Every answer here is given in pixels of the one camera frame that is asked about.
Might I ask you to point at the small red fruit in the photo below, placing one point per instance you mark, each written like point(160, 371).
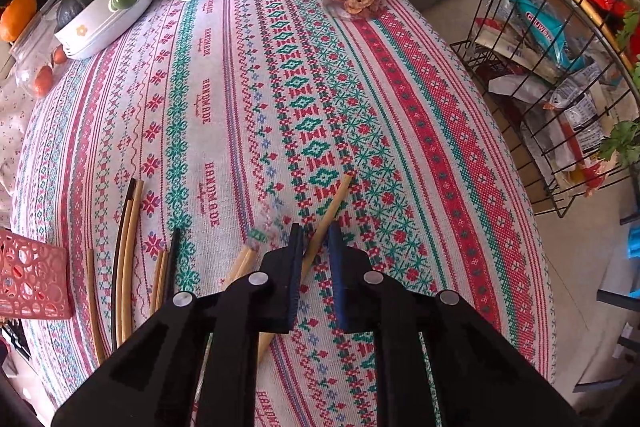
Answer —
point(43, 81)
point(60, 55)

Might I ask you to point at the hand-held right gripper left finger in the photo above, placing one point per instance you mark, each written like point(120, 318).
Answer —
point(295, 277)

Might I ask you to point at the orange fruit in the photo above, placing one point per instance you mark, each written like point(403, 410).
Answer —
point(17, 18)

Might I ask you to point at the blue snack packet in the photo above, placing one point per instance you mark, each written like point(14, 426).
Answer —
point(540, 22)

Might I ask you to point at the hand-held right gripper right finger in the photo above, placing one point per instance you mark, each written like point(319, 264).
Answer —
point(337, 277)

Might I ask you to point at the clear glass jar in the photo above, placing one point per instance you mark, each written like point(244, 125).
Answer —
point(30, 52)

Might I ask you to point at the pink perforated plastic basket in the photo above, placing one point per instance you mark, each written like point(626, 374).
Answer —
point(35, 277)

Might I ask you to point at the blue plastic object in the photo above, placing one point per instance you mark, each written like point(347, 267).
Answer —
point(633, 242)

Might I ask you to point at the clear white snack packet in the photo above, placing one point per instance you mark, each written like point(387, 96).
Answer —
point(580, 107)

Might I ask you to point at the red green patterned tablecloth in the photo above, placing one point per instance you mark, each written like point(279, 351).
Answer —
point(350, 107)

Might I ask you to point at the white floral tablecloth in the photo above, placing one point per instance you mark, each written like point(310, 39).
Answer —
point(12, 132)

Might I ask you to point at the green leafy herb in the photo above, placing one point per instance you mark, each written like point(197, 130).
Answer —
point(620, 142)

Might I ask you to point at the white oval dish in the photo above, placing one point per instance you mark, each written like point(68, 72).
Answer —
point(100, 34)

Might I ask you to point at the black chopstick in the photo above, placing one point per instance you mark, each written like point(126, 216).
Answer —
point(115, 282)
point(173, 252)

